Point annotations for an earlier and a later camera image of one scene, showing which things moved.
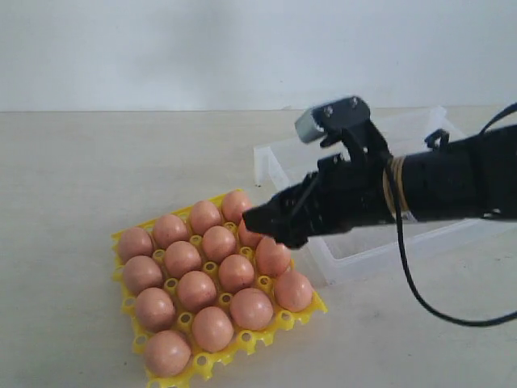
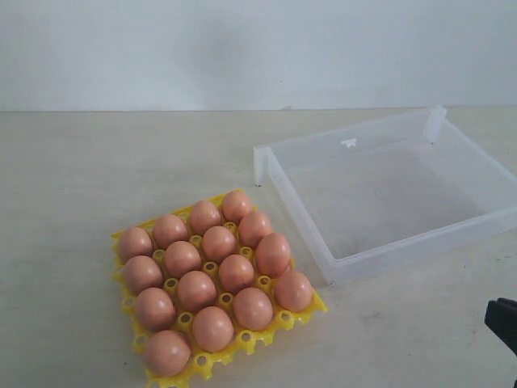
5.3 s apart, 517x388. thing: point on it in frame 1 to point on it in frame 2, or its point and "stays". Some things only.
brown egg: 155,309 stays
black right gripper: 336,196 to 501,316
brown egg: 181,259 stays
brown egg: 195,291 stays
